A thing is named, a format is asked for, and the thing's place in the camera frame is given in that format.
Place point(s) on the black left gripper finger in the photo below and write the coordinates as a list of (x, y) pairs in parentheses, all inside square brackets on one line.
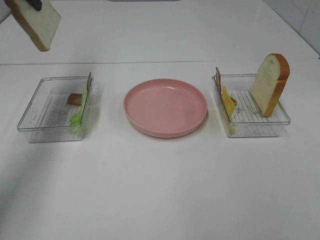
[(36, 4)]

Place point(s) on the white bread slice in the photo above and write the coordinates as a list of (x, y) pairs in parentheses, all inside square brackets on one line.
[(40, 26), (269, 83)]

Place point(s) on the brown bacon strip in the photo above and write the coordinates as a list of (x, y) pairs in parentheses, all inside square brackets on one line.
[(78, 99)]

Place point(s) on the green lettuce leaf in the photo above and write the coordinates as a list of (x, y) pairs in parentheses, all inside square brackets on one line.
[(76, 118)]

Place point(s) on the pink bacon strip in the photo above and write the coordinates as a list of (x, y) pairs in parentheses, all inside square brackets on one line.
[(218, 82)]

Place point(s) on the clear left plastic container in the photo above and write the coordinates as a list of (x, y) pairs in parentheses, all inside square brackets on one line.
[(47, 115)]

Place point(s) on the clear plastic container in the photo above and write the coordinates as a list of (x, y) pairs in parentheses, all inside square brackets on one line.
[(47, 115), (247, 120)]

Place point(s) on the pink round plate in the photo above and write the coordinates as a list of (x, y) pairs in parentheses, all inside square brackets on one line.
[(165, 108)]

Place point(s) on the yellow cheese slice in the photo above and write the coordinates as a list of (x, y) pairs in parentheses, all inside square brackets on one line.
[(229, 107)]

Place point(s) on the clear right plastic container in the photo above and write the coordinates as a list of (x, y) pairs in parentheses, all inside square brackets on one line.
[(247, 120)]

